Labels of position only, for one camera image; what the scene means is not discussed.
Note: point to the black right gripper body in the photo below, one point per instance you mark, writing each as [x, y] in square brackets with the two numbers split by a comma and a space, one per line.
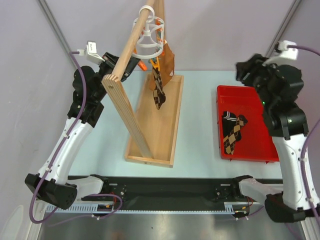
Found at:
[250, 72]

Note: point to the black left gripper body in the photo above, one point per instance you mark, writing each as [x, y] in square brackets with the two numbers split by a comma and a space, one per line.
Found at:
[107, 66]

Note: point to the orange clothes peg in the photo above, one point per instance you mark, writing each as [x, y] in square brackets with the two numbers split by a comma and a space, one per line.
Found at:
[142, 66]

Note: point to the white round clip hanger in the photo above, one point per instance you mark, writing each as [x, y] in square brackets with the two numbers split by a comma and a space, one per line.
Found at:
[151, 41]

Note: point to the brown orange sock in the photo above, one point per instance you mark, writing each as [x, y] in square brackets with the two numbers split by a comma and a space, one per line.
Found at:
[167, 64]

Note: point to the brown argyle sock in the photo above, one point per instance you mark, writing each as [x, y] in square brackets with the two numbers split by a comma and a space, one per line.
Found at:
[159, 95]

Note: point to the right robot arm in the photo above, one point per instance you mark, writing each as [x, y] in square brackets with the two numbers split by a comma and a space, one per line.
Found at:
[277, 84]

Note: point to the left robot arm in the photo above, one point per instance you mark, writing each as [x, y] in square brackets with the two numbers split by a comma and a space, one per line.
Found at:
[51, 183]

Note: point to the red plastic bin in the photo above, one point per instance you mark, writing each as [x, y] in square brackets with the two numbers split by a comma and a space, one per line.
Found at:
[255, 145]

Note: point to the wooden rack stand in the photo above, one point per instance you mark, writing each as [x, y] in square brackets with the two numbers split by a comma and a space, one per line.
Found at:
[153, 132]

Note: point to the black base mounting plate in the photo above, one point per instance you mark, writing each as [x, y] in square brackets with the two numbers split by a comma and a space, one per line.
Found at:
[175, 194]

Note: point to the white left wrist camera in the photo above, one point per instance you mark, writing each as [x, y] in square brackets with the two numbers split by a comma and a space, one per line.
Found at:
[90, 53]

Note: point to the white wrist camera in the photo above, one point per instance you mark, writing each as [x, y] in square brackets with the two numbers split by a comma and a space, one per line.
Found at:
[286, 53]
[90, 53]

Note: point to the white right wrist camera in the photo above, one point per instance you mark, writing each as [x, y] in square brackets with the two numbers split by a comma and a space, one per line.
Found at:
[286, 53]

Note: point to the aluminium frame rail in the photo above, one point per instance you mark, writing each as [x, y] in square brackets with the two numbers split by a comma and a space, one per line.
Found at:
[105, 203]

